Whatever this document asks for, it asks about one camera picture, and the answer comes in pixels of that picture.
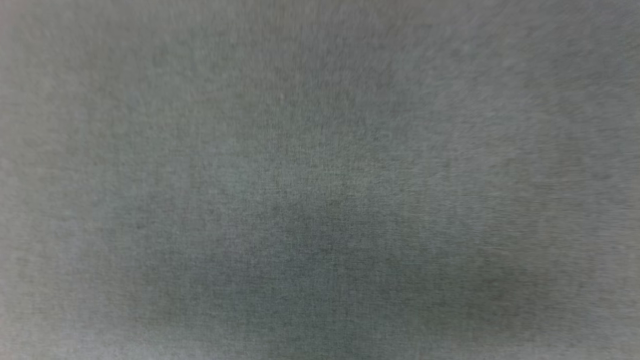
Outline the grey fabric sofa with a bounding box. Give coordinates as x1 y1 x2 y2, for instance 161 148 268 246
0 0 640 360

